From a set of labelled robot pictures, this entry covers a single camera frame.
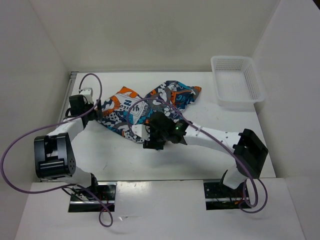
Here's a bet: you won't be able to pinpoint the purple cable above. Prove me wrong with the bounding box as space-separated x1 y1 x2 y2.
1 72 115 228
126 97 268 213

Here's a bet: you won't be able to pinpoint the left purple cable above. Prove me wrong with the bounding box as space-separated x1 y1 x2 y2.
1 72 115 228

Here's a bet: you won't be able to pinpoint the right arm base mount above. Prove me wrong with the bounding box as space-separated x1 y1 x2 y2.
203 180 250 211

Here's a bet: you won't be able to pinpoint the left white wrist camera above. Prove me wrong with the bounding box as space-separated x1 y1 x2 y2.
79 87 93 104

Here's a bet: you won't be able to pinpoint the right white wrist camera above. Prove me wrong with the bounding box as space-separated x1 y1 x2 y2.
131 124 151 141

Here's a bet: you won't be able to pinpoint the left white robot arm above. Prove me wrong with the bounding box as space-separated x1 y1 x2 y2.
34 88 102 200

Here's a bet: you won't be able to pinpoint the patterned blue orange shorts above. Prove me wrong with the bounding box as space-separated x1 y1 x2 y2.
99 80 202 144

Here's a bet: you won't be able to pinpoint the white plastic basket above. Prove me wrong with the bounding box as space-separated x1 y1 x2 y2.
210 55 265 110

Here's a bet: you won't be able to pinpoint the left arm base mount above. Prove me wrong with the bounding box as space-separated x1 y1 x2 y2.
64 181 117 213

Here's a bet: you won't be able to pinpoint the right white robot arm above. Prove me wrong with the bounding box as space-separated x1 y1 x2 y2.
143 112 269 197

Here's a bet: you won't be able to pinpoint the aluminium table edge rail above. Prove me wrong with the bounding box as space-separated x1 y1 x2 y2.
39 71 78 182

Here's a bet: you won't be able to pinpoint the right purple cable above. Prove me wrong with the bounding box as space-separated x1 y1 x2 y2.
126 97 268 213

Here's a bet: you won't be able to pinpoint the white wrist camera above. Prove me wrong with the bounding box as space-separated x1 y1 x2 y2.
131 124 151 141
79 87 93 104

